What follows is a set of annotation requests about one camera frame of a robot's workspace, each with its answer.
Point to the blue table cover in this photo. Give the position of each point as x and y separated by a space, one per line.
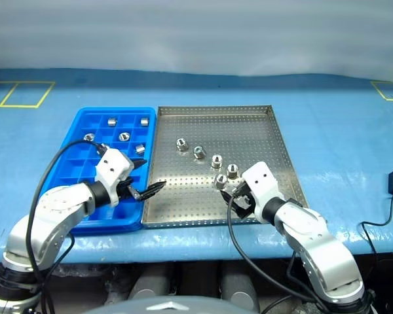
330 137

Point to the perforated metal tray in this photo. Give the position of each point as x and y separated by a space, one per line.
190 196

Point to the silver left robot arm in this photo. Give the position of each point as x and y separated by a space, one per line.
52 209

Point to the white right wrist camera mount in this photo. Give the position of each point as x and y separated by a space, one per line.
262 183

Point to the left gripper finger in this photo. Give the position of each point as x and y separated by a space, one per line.
152 190
139 164

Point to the grey robot torso top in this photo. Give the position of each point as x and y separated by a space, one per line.
170 307

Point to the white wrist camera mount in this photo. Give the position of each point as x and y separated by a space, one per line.
262 183
113 167

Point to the dark grey rounded cylinder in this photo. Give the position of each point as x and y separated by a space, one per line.
239 288
149 284

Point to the metal nut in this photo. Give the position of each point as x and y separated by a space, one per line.
111 122
199 152
145 121
139 148
182 144
89 137
220 181
217 161
123 136
232 170

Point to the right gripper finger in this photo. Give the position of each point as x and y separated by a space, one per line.
227 200
239 184

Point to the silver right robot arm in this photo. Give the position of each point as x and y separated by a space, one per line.
314 235

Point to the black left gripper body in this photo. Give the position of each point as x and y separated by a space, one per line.
125 191

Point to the blue compartment tray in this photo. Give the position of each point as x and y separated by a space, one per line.
80 173

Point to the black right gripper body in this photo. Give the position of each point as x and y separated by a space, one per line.
245 202

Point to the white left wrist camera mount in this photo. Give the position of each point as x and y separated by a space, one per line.
113 167

